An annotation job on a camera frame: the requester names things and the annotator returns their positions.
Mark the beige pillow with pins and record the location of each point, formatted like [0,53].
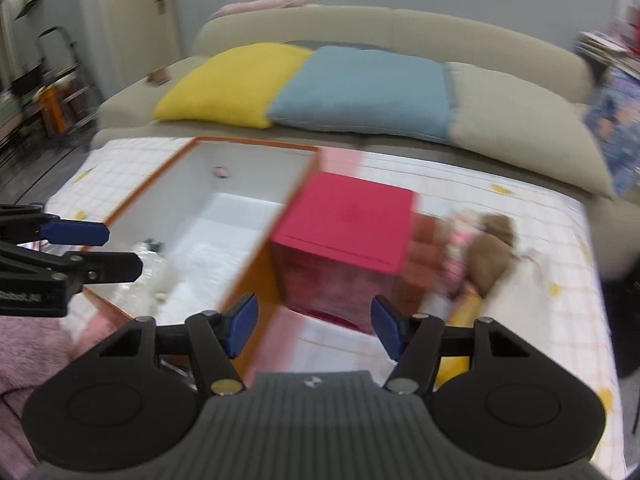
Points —
[525,125]

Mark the white storage box orange rim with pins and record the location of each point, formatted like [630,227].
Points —
[235,210]

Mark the blue picture book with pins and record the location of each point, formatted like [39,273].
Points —
[615,130]

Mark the brown plush toy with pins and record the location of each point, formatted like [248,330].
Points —
[492,255]

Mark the pile of magazines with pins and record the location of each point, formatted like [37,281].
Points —
[610,35]

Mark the pink crocheted pouch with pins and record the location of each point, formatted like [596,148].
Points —
[454,252]

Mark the clear plastic bag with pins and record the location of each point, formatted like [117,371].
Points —
[155,260]

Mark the checked lemon print tablecloth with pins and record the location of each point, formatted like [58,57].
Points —
[530,240]

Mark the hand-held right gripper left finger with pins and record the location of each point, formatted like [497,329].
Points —
[242,322]

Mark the small brown pouch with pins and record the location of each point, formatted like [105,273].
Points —
[160,77]

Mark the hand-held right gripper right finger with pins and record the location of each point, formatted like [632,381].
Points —
[385,325]

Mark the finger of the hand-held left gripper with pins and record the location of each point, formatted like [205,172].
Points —
[75,233]
[110,266]

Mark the pink fluffy towel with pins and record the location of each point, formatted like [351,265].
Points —
[30,360]

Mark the red cardboard box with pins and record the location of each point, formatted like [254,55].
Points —
[345,220]

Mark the beige sofa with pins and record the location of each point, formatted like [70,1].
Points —
[350,25]

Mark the pink cloth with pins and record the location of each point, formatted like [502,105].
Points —
[255,5]

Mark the yellow pillow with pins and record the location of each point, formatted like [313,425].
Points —
[235,82]

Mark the blue pillow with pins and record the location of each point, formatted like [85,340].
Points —
[365,90]

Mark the cream door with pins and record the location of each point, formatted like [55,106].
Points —
[125,5]

